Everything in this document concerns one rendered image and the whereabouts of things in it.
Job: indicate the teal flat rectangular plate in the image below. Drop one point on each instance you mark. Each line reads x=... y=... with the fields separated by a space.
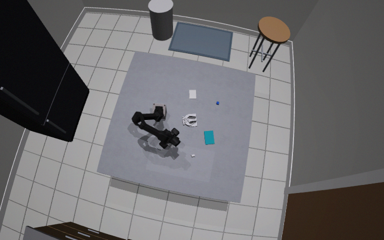
x=209 y=137

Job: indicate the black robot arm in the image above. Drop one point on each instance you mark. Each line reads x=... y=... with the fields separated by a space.
x=165 y=136

